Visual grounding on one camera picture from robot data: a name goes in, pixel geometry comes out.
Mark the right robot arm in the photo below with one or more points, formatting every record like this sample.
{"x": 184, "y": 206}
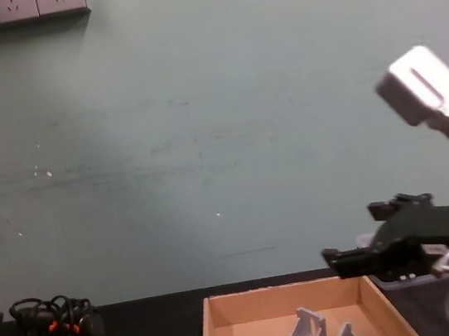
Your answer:
{"x": 425, "y": 81}

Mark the large grey plastic bracket piece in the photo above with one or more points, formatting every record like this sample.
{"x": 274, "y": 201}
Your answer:
{"x": 303, "y": 330}

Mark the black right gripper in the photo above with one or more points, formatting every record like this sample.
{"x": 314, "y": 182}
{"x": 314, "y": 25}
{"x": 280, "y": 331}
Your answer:
{"x": 421, "y": 228}

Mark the shallow brown cardboard tray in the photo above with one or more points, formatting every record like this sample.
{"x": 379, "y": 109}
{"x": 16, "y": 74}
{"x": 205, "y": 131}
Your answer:
{"x": 268, "y": 301}

